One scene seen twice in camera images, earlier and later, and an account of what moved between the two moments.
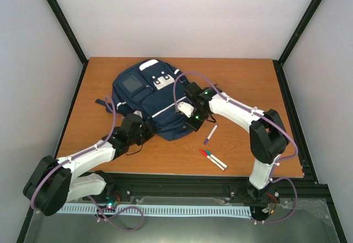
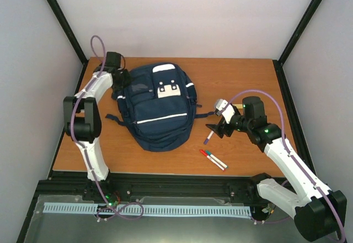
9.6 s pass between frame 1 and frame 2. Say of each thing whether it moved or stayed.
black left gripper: moved
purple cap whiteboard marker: stayed
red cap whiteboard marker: stayed
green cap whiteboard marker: stayed
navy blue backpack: moved
